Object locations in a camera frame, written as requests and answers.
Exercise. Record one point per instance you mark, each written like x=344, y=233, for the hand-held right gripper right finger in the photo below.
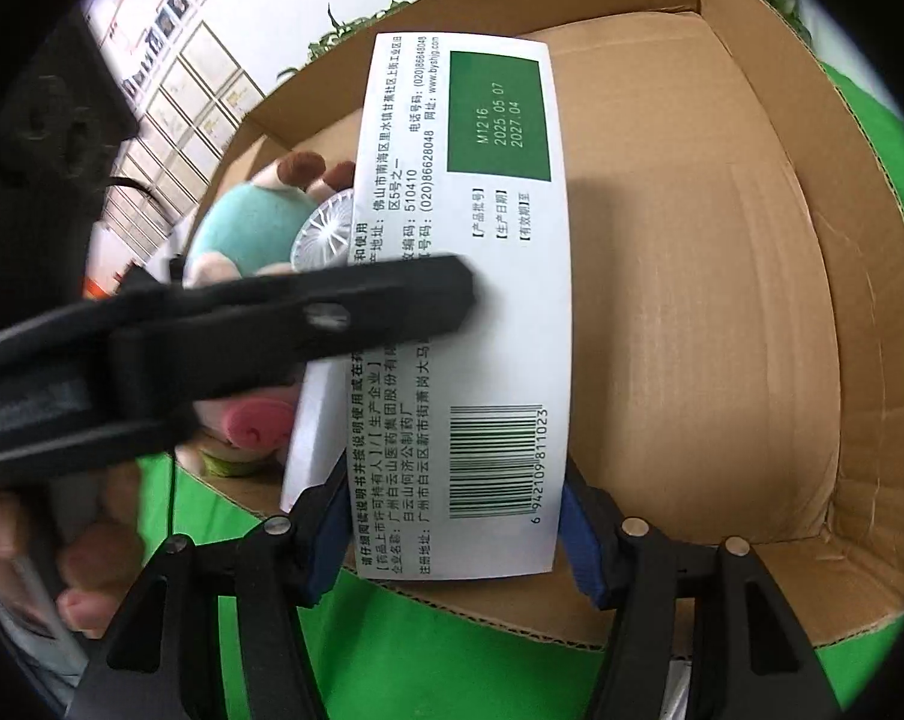
x=583, y=540

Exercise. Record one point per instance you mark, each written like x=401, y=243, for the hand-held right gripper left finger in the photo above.
x=330, y=540

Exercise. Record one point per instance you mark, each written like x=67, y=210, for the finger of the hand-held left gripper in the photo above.
x=392, y=300

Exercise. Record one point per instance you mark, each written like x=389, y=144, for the white handheld fan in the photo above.
x=324, y=229

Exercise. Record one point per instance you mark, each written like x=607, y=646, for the white green medicine box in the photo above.
x=497, y=300

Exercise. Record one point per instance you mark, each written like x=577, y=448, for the pink plush pig toy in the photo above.
x=249, y=225

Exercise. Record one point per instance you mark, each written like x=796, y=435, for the large cardboard box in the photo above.
x=722, y=315

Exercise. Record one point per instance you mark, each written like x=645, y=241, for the person's left hand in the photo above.
x=103, y=570

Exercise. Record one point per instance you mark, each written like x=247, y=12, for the orange object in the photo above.
x=107, y=285

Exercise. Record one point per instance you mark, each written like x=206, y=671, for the blurred black device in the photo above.
x=39, y=150

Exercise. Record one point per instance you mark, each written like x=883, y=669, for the group of framed wall pictures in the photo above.
x=189, y=82

